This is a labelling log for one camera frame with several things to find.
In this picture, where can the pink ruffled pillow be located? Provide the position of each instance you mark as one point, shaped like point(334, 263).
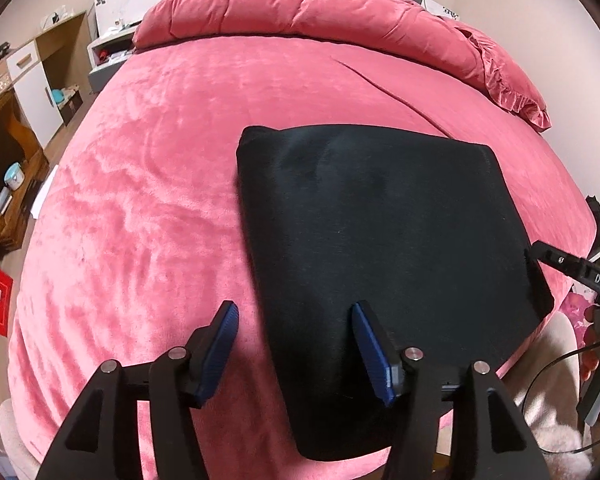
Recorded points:
point(500, 75)
point(280, 10)

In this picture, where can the white flower-print headboard panel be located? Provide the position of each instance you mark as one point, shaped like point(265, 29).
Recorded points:
point(442, 9)
point(130, 0)

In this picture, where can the wood and white desk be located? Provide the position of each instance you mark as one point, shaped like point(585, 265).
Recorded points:
point(30, 70)

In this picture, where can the dark brown box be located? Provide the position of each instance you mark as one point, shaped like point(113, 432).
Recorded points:
point(71, 107)

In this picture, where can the pink floral cloth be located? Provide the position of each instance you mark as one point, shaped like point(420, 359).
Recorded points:
point(577, 310)

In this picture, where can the pink bed sheet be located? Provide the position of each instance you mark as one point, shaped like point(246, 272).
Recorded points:
point(155, 185)

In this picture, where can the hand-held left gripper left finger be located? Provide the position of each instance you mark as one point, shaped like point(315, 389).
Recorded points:
point(220, 350)

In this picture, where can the teal lidded container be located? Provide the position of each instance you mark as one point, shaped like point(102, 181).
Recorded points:
point(14, 176)

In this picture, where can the black pants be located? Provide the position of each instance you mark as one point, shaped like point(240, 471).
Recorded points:
point(380, 220)

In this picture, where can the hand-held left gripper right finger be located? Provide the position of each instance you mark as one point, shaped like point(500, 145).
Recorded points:
point(375, 355)

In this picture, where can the white grey nightstand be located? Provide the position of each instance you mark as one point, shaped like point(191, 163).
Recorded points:
point(107, 57)

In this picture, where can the brown wooden shelf unit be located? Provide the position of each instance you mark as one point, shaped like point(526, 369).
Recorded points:
point(5, 160)

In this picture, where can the person's cream fleece clothing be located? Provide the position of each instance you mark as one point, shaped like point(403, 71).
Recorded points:
point(550, 410)

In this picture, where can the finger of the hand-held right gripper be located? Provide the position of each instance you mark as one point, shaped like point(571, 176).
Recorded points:
point(555, 260)

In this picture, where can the teal bowl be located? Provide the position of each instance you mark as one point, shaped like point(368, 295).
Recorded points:
point(57, 98)

